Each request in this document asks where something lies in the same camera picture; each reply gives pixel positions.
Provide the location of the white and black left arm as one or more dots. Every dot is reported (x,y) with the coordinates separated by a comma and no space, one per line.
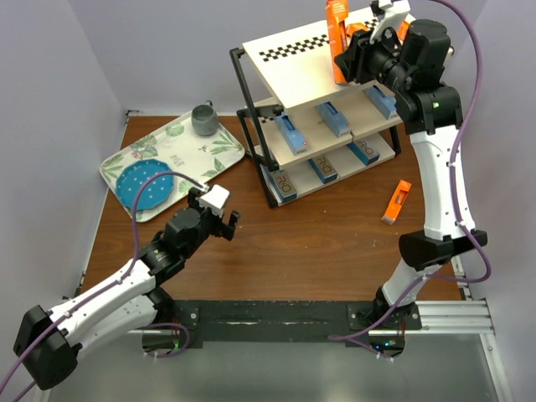
(50,342)

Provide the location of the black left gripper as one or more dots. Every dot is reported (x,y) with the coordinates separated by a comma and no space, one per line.
(221,229)

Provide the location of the aluminium frame rail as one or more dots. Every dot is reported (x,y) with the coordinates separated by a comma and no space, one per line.
(424,317)

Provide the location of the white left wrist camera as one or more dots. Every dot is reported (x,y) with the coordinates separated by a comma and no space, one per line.
(215,200)

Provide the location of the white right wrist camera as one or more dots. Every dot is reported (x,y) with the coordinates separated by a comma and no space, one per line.
(390,14)

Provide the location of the grey ceramic cup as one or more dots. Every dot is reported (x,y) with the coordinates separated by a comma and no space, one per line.
(204,119)

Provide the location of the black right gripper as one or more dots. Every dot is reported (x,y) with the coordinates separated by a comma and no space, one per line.
(353,62)

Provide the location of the leaf-patterned white tray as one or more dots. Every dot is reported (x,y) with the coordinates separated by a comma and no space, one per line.
(173,147)

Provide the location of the orange toothpaste box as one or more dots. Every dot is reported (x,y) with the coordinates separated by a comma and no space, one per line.
(336,13)
(402,31)
(396,202)
(353,28)

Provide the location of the silver toothpaste box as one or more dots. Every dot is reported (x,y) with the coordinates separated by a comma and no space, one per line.
(280,186)
(323,168)
(365,152)

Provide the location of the three-tier cream shelf rack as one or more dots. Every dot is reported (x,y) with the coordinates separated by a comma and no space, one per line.
(323,101)

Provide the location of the orange toothpaste box bottom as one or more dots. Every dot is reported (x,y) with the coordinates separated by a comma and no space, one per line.
(353,28)

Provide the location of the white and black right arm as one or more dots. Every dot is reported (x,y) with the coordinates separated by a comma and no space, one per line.
(435,167)

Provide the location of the blue toothpaste box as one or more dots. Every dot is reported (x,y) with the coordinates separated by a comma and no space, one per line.
(385,104)
(293,137)
(335,120)

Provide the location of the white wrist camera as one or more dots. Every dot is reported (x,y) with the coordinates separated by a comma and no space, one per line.
(390,14)
(215,200)

